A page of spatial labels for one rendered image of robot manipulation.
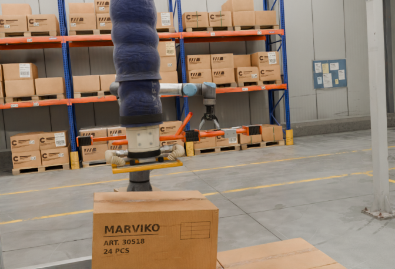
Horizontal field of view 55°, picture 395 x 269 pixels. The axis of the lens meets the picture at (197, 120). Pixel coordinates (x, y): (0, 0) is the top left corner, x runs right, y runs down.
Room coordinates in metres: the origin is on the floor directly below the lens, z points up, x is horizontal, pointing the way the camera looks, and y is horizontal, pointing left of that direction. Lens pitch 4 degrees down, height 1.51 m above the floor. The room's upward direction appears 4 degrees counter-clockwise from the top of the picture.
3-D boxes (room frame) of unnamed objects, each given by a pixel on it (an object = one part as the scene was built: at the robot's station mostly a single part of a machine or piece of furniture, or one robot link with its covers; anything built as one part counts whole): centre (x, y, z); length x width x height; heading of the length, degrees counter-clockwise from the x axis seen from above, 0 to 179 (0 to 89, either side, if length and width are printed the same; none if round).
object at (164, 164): (1.86, 0.26, 1.19); 0.34 x 0.10 x 0.05; 104
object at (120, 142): (2.11, 0.12, 1.29); 0.93 x 0.30 x 0.04; 104
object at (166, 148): (1.95, 0.29, 1.23); 0.34 x 0.25 x 0.06; 104
